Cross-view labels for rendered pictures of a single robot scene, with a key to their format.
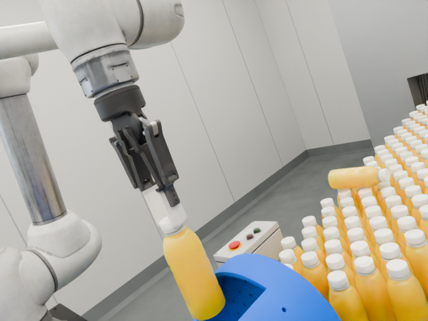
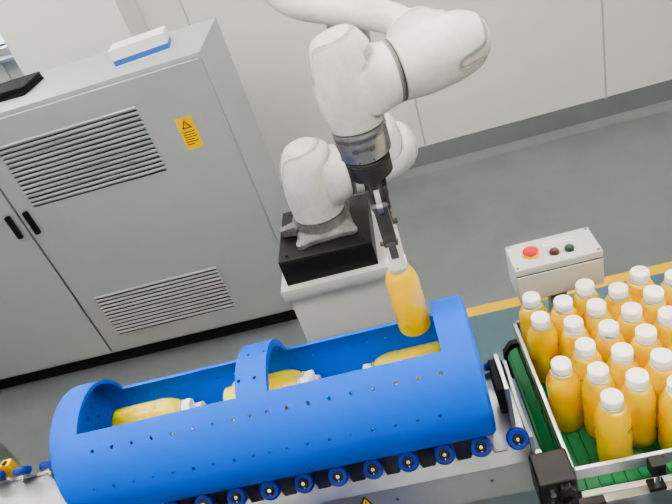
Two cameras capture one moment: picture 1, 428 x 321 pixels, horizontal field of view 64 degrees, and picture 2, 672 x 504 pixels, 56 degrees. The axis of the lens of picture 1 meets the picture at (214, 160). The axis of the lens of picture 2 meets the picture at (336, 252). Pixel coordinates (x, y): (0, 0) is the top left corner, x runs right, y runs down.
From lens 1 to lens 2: 0.79 m
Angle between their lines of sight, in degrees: 51
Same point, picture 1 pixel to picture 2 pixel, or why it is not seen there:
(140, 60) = not seen: outside the picture
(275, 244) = (584, 273)
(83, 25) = (336, 120)
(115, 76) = (358, 159)
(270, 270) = (457, 338)
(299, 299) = (459, 373)
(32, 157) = not seen: hidden behind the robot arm
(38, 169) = not seen: hidden behind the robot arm
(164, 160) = (385, 232)
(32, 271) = (333, 175)
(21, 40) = (326, 18)
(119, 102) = (360, 176)
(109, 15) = (361, 111)
